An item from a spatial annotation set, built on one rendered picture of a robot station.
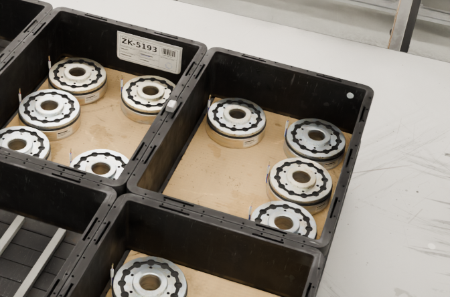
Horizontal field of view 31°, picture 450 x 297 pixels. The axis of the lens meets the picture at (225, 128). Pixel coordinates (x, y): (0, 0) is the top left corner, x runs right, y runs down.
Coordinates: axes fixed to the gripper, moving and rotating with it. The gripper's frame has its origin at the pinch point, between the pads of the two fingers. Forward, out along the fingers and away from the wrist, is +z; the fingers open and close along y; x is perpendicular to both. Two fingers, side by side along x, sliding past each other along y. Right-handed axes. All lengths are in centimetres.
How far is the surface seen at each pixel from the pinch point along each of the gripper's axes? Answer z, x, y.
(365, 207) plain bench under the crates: 36, 4, 55
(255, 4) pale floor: 105, 179, -5
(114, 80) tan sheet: 23.3, 5.1, 5.2
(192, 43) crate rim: 13.3, 8.4, 18.7
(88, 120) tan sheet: 23.4, -7.1, 5.6
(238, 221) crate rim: 14, -30, 38
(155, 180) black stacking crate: 20.0, -20.4, 22.8
